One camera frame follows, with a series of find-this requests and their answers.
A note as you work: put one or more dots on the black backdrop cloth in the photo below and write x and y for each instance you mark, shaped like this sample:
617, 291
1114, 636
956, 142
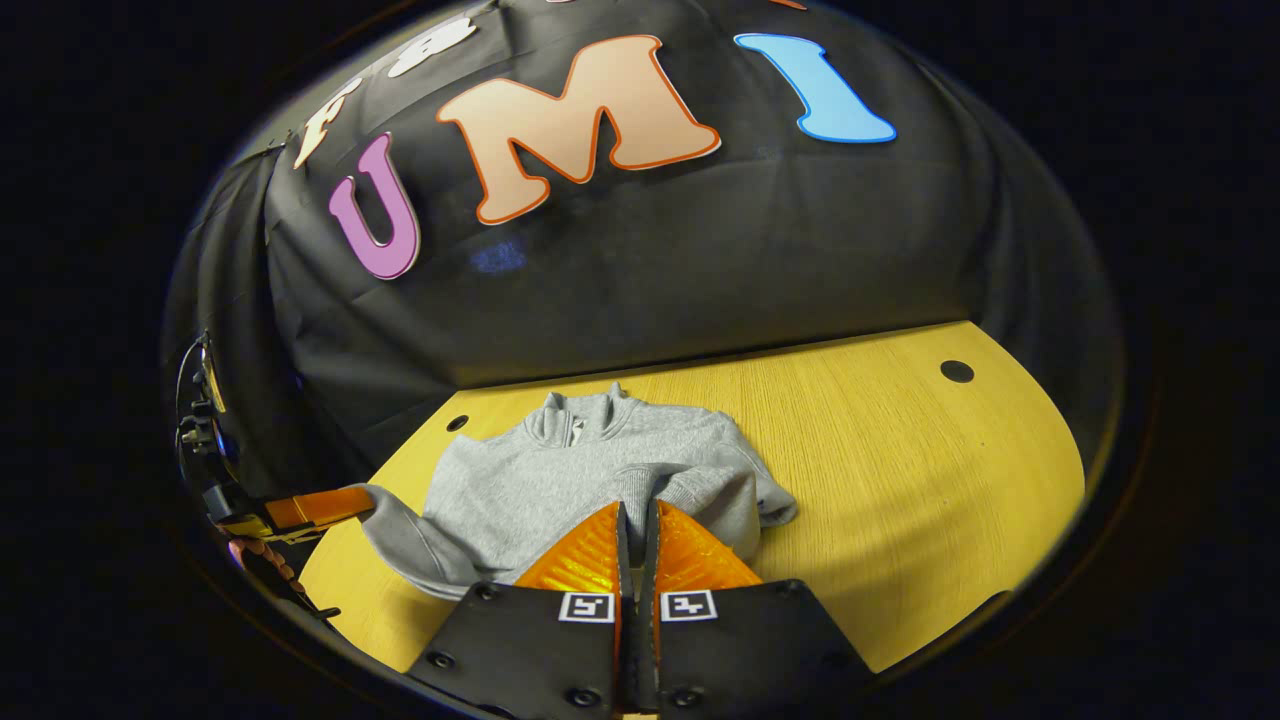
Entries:
700, 260

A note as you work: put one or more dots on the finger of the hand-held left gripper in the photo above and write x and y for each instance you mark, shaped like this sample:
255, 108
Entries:
320, 505

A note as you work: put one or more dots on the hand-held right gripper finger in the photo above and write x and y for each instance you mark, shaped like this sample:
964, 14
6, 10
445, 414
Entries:
626, 650
650, 650

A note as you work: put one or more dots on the grey zip-neck sweatshirt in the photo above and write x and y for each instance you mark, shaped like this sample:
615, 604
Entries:
560, 480

